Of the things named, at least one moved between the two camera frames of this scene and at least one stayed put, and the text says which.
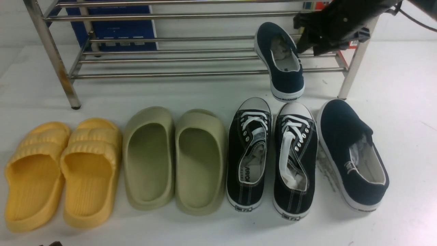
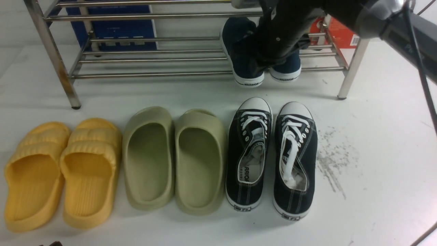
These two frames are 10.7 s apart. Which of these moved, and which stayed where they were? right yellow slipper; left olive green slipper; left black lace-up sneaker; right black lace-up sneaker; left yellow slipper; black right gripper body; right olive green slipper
Moved: black right gripper body
Stayed: right black lace-up sneaker; right olive green slipper; right yellow slipper; left black lace-up sneaker; left olive green slipper; left yellow slipper
